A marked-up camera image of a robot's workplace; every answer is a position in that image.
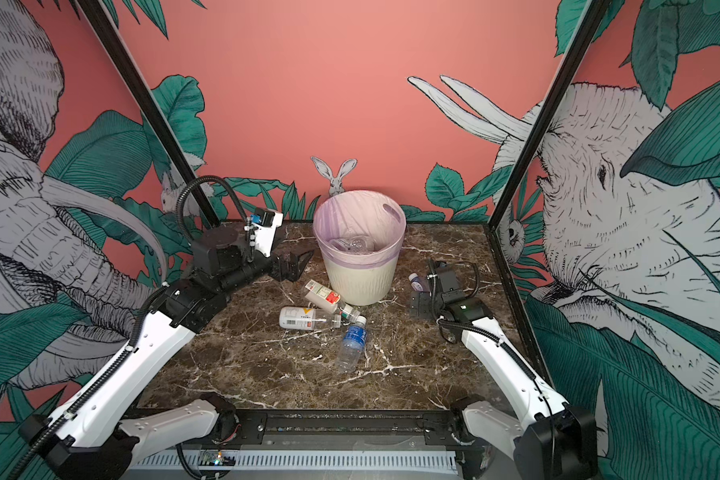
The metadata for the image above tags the purple label Ganten bottle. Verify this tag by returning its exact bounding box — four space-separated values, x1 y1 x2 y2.
408 273 430 292

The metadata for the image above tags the red white label bottle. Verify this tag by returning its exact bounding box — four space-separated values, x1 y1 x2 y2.
304 280 361 323

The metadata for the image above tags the yellow V label bottle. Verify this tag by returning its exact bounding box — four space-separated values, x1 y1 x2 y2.
279 306 342 331

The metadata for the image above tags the blue label bottle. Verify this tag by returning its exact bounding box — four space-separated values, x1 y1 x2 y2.
336 316 367 373

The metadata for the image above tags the cream label green cap bottle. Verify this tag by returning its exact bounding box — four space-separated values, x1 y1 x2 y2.
328 235 375 254

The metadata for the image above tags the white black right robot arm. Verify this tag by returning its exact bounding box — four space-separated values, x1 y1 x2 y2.
409 260 599 479

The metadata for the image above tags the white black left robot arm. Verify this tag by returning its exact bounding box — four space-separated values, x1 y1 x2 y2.
8 225 314 479

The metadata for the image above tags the white ribbed waste bin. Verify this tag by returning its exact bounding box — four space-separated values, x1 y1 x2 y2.
321 250 399 306

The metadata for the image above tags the pink plastic bin liner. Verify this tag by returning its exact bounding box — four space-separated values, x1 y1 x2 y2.
312 190 406 260

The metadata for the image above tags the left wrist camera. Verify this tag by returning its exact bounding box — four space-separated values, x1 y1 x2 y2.
244 207 284 258

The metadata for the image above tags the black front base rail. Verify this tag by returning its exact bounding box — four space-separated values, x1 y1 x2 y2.
229 409 480 447

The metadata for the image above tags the white vented cable duct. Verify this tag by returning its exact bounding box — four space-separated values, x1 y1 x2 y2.
125 449 459 473

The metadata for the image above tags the black left frame post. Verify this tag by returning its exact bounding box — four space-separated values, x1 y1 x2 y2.
74 0 220 228

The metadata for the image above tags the black frame post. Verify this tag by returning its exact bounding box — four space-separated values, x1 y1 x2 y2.
74 0 220 228
488 0 611 232

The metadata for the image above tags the black right frame post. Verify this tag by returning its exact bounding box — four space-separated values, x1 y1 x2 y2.
488 0 611 232

